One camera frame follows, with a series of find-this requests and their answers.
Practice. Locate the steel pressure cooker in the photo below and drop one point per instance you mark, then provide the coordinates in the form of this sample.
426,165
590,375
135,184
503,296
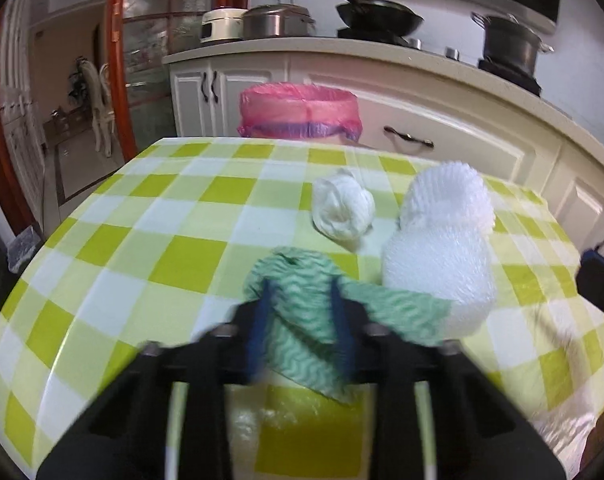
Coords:
277,22

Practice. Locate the green patterned cleaning cloth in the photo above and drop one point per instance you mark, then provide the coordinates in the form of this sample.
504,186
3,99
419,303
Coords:
302,310

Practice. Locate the white crumpled plastic bag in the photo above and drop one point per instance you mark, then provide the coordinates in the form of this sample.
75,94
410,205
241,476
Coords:
342,205

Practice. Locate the black wok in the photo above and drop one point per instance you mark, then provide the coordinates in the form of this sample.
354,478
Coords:
379,17

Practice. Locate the green checked tablecloth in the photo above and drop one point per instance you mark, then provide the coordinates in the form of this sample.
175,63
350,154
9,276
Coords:
131,240

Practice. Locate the white rice cooker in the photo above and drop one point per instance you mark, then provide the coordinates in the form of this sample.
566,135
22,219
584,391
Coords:
221,25

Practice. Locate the dark stock pot with lid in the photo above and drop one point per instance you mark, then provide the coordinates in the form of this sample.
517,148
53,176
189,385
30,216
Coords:
512,45

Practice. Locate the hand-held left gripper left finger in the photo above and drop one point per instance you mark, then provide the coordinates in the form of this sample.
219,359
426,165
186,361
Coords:
257,332

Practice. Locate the trash bin with pink bag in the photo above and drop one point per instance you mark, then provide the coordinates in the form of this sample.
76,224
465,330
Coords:
299,110

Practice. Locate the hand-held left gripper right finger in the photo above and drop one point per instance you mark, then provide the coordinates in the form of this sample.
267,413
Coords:
341,342

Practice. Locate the white chair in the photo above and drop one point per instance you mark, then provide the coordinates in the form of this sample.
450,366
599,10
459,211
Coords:
94,100

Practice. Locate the white kitchen cabinet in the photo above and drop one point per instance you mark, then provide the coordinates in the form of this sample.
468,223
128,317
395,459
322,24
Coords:
482,120

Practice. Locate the black gas stove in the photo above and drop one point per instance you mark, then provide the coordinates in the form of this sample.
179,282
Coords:
507,75

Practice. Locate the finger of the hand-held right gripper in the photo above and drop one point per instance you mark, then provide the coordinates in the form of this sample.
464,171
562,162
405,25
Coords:
602,285

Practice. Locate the red wooden door frame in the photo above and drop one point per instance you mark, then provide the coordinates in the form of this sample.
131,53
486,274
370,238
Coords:
112,60

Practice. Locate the grey floor rag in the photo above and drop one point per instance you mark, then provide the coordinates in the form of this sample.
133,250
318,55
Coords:
25,250

